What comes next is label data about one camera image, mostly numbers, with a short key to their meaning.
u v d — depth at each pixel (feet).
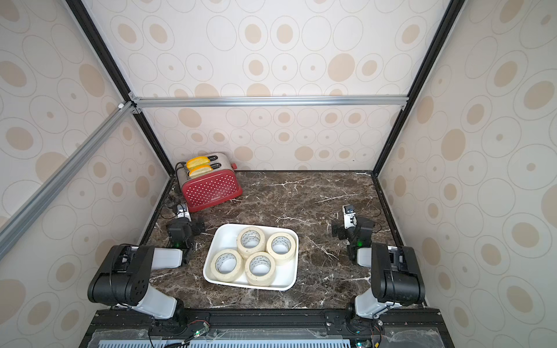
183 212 2.61
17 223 1.69
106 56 2.55
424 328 2.39
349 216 2.68
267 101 3.02
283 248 2.98
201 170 3.02
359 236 2.39
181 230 2.31
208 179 3.08
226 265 2.85
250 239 3.02
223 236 3.08
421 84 2.79
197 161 3.12
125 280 1.49
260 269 2.78
